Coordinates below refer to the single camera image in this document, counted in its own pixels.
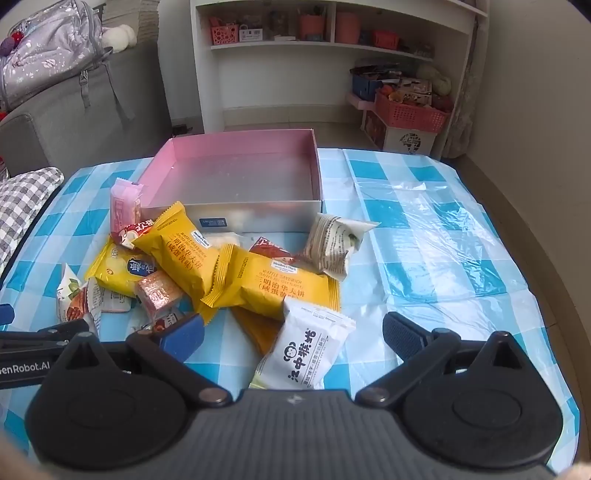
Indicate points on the pale green plush toy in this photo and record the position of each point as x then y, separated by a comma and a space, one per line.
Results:
436, 78

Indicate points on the power strip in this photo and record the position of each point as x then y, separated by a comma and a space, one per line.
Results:
182, 130

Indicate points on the small white labelled box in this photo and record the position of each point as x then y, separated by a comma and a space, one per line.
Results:
251, 35

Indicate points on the white packet with black print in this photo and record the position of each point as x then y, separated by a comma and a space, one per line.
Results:
304, 346

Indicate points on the white printed storage box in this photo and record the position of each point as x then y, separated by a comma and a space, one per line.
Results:
411, 143

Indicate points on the grey sofa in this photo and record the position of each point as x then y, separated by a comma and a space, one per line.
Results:
69, 134

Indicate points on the lace curtain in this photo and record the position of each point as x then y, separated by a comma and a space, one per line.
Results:
464, 115

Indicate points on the printed carton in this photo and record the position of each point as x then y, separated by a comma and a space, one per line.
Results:
415, 92

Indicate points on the pink pen cup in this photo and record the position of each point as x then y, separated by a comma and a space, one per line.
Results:
312, 27

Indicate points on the small red basket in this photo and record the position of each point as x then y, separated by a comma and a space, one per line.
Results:
386, 40

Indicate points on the red white candy packet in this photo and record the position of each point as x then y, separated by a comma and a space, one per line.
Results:
134, 230

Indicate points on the rose patterned snack packet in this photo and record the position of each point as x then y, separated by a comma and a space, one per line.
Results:
157, 293

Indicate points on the white packet with olive print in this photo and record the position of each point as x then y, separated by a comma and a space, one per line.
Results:
67, 288

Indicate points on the small pink perforated basket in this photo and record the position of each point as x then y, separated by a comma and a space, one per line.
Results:
225, 35

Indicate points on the white grey-printed packet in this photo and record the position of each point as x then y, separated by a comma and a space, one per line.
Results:
330, 244

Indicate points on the white plush toy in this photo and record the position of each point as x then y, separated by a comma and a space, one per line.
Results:
119, 37

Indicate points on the white shelf unit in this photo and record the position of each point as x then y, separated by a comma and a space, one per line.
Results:
205, 69

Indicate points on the grey checked cushion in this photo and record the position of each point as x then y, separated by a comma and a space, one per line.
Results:
23, 207

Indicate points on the large pink basket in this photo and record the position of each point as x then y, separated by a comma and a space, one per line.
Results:
411, 117

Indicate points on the red brown snack packet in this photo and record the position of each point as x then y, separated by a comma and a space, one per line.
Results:
270, 249

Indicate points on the blue checked tablecloth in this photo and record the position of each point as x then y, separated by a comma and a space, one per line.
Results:
438, 230

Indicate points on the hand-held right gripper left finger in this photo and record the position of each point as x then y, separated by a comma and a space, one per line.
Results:
184, 334

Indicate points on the silver backpack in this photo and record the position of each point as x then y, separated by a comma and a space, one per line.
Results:
46, 55

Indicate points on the yellow packet with blue label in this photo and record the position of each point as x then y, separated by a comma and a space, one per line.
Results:
115, 270

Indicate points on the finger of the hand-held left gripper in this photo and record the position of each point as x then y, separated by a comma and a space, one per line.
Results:
27, 339
5, 316

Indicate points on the small white snack packet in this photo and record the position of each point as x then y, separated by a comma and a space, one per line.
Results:
224, 241

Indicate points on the orange snack packet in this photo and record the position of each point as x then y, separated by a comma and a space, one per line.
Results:
258, 330

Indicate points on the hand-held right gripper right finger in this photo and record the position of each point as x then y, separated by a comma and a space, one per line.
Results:
401, 332

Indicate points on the pink cardboard box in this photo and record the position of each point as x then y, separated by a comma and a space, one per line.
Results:
231, 184

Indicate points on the pink wafer packet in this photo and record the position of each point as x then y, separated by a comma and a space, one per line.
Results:
124, 205

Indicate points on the blue storage bin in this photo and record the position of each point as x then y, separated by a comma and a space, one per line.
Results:
364, 87

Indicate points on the yellow waffle packet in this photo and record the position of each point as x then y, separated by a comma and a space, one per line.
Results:
178, 251
272, 288

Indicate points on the white nut packet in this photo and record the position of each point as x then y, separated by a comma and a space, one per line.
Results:
106, 300

